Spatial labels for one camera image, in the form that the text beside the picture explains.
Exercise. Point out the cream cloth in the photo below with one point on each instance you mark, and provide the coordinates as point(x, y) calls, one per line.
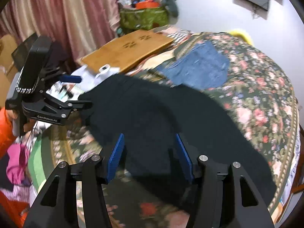
point(154, 59)

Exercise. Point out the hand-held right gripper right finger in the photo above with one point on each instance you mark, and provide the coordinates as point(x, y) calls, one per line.
point(184, 158)

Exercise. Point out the floral blanket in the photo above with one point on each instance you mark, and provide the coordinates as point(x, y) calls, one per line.
point(261, 87)

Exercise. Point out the yellow cloth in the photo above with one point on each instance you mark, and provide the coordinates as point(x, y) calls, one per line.
point(240, 34)

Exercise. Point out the small white device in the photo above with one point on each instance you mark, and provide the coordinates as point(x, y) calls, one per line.
point(104, 68)

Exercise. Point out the black pants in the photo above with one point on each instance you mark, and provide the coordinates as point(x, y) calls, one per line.
point(154, 114)

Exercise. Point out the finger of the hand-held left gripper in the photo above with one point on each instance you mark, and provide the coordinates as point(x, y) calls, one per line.
point(71, 78)
point(78, 105)

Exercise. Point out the pink striped curtain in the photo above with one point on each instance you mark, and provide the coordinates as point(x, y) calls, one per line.
point(71, 11)

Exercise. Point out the cardboard box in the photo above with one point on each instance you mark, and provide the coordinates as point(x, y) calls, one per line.
point(7, 52)

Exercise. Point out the blue denim jeans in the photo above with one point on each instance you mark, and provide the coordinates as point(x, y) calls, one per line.
point(197, 64)

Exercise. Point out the green patterned bag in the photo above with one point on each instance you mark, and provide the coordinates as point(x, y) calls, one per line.
point(142, 17)

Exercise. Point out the white paper sheet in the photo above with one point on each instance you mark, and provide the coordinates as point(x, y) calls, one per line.
point(91, 76)

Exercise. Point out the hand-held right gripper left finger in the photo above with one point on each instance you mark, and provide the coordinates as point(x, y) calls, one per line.
point(115, 159)

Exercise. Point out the wooden lap board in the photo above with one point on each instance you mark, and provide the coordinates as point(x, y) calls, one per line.
point(128, 49)

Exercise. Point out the orange box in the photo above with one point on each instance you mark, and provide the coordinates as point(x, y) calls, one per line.
point(147, 4)

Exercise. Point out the green bag with clutter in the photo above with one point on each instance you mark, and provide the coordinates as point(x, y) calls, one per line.
point(171, 1)

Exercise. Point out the pink cloth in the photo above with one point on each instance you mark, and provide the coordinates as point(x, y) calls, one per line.
point(17, 163)

